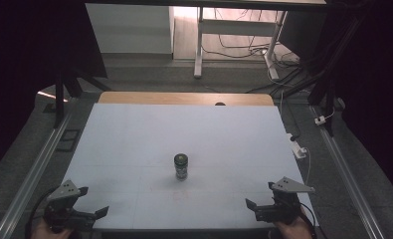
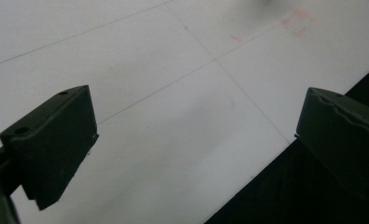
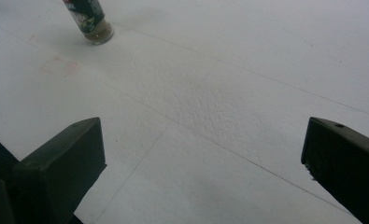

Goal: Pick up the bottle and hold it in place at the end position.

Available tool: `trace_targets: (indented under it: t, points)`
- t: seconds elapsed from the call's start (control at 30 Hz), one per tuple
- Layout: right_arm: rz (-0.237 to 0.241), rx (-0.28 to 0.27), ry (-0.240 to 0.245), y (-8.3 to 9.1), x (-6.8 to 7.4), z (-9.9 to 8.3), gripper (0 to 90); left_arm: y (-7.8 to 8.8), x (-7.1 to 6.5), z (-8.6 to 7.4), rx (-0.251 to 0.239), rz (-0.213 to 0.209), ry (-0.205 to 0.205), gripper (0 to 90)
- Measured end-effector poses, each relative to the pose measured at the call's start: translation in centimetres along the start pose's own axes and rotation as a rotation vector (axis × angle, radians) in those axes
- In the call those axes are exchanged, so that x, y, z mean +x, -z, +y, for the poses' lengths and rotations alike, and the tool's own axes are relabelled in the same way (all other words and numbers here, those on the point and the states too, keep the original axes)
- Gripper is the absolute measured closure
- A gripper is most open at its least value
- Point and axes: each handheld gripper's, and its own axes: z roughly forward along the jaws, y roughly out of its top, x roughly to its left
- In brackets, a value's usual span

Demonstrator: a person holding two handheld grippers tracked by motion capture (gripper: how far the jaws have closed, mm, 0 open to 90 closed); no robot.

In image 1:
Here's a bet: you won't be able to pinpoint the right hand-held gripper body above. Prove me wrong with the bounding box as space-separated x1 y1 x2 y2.
254 176 316 225

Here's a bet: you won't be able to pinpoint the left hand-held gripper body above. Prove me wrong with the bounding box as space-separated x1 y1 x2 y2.
43 179 98 233

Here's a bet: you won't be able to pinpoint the dark jar with green lid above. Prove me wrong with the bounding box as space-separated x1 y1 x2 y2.
173 152 189 182

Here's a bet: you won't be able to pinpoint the person's right hand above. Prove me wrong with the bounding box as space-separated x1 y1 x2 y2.
272 208 315 239

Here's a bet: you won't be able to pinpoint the person's left hand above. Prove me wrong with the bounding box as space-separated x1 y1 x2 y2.
30 218 75 239

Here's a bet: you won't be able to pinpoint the white power strip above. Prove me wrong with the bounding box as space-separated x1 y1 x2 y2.
286 132 307 160

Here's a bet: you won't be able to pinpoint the black metal stand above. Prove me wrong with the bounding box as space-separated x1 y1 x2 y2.
270 66 342 137
43 68 112 129

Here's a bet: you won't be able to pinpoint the white table cover sheet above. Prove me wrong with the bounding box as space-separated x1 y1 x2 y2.
62 103 319 231

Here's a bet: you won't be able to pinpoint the wooden table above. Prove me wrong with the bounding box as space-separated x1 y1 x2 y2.
98 91 276 108

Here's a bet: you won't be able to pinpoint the black curtain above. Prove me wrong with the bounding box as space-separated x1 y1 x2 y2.
280 0 393 203
0 0 108 180

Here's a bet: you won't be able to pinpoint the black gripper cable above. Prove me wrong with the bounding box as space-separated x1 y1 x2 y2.
24 187 58 239
297 207 319 239

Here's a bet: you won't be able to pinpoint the aluminium floor rail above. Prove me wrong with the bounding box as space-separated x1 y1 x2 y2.
308 105 386 239
0 111 73 239

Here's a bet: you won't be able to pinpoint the white cable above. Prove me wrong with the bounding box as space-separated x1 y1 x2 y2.
302 147 312 187

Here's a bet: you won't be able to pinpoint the black floor cables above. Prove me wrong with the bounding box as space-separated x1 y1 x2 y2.
202 8 314 95

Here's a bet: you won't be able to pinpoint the white desk frame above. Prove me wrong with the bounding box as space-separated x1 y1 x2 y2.
193 6 289 81

